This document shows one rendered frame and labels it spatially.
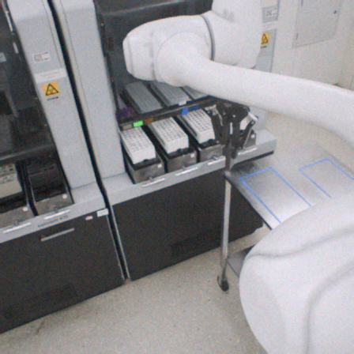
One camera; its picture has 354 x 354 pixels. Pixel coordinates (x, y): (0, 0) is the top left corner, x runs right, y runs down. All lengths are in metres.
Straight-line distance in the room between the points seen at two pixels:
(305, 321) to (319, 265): 0.04
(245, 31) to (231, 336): 1.50
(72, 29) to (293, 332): 1.15
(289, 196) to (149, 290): 1.03
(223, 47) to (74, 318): 1.65
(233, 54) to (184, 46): 0.13
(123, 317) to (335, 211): 1.77
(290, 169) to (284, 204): 0.20
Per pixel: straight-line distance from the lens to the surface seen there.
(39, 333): 2.11
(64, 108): 1.39
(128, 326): 2.00
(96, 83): 1.38
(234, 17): 0.76
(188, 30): 0.71
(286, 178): 1.45
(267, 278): 0.30
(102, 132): 1.47
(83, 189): 1.59
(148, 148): 1.52
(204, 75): 0.62
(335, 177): 1.50
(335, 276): 0.29
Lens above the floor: 1.75
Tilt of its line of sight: 42 degrees down
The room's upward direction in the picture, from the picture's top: 4 degrees counter-clockwise
